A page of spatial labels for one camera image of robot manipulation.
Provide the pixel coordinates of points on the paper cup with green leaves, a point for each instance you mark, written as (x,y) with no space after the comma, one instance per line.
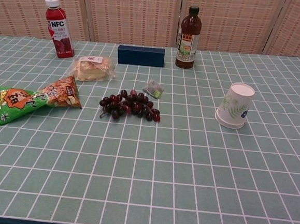
(235,103)

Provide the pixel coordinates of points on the bunch of dark red grapes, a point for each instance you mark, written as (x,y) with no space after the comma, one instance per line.
(132,105)

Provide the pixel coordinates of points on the small grey tea bag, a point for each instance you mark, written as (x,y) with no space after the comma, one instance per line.
(153,89)

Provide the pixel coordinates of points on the dark blue rectangular box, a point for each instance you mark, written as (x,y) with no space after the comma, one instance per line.
(141,56)

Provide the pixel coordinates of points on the green checked tablecloth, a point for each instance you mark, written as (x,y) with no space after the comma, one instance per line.
(145,168)

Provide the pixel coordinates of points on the bread in clear plastic bag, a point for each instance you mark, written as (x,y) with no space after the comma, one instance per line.
(91,69)

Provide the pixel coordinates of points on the brown sauce bottle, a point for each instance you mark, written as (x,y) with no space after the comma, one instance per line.
(189,29)

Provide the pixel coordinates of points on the red NFC juice bottle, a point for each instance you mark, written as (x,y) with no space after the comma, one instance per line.
(60,32)

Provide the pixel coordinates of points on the green and orange snack bag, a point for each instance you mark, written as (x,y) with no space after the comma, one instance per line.
(23,102)

